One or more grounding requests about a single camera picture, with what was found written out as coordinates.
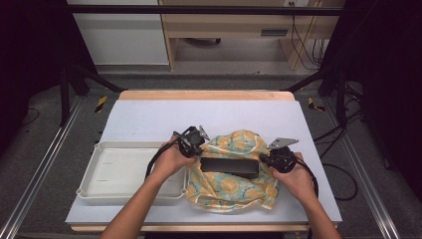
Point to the yellow clamp right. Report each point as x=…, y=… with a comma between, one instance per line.
x=313, y=104

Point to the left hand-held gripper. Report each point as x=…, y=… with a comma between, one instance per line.
x=190, y=142

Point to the black metal stand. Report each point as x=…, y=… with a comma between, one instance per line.
x=64, y=96
x=340, y=96

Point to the yellow floral patterned cloth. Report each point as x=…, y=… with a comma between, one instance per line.
x=229, y=189

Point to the aluminium rail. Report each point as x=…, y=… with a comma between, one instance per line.
x=40, y=166
x=368, y=186

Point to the yellow clamp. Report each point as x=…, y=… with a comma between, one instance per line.
x=313, y=104
x=101, y=103

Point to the yellow clamp left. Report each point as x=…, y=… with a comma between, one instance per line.
x=101, y=103

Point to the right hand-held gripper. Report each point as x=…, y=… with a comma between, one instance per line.
x=282, y=159

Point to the black horizontal frame bar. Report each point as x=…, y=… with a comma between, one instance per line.
x=199, y=10

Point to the light wooden desk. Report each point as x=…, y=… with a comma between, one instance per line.
x=232, y=23

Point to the white cabinet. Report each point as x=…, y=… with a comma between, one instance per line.
x=121, y=36

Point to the person's left hand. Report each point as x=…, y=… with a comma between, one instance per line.
x=170, y=161

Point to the white table mat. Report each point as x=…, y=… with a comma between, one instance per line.
x=166, y=116

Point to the black rectangular object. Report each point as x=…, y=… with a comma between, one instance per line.
x=229, y=167

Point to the person's right hand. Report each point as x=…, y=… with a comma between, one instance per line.
x=297, y=182

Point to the white plastic tray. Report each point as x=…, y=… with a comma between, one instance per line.
x=116, y=169

